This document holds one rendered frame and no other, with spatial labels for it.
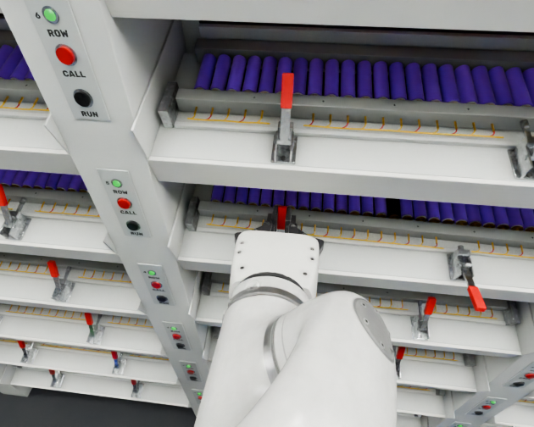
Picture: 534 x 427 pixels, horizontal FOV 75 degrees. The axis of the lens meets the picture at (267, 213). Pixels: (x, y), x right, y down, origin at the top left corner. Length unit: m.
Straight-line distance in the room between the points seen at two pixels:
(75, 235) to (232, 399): 0.45
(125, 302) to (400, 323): 0.54
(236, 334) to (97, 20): 0.29
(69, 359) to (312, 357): 1.05
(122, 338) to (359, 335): 0.78
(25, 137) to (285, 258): 0.35
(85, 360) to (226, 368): 0.93
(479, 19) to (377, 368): 0.28
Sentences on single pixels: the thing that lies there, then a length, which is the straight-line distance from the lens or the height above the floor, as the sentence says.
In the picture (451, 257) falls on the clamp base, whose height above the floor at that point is 0.90.
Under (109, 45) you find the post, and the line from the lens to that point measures 0.38.
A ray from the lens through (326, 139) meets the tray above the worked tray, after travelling 0.43.
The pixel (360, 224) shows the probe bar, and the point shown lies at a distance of 0.55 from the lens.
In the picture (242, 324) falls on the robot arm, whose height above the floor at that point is 1.05.
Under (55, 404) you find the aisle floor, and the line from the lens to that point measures 1.55.
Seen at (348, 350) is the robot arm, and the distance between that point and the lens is 0.21.
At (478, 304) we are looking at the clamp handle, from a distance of 0.54.
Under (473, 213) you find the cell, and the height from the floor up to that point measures 0.93.
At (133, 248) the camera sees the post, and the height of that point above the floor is 0.90.
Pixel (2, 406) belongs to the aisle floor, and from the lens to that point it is 1.64.
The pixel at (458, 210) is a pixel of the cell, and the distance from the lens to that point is 0.62.
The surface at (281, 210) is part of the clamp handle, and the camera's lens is 0.49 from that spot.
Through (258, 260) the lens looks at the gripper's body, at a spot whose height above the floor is 1.01.
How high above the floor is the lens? 1.32
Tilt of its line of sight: 45 degrees down
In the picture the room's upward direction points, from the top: straight up
